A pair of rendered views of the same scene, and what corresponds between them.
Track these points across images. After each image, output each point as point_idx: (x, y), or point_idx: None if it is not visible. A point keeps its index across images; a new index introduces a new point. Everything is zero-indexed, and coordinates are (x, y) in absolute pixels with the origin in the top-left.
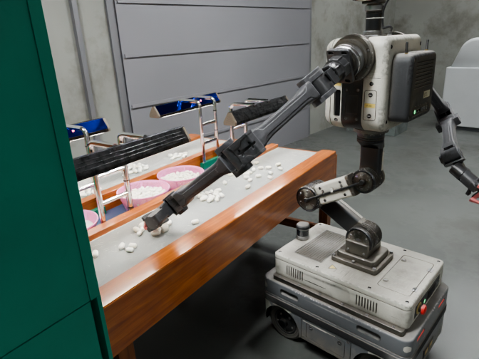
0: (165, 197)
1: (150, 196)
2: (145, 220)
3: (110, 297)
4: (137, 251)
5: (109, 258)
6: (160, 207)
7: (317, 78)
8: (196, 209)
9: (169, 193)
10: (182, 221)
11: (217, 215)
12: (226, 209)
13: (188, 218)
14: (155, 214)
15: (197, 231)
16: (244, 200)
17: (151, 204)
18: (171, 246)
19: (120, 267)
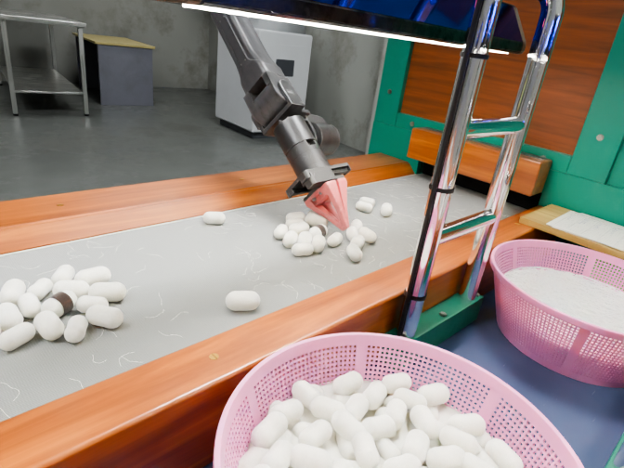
0: (299, 97)
1: (345, 334)
2: (339, 139)
3: (370, 156)
4: (353, 204)
5: (400, 205)
6: (308, 113)
7: None
8: (175, 265)
9: (245, 348)
10: (244, 237)
11: (150, 201)
12: (103, 213)
13: (221, 241)
14: (319, 117)
15: (227, 185)
16: (5, 220)
17: (334, 294)
18: (290, 176)
19: (374, 191)
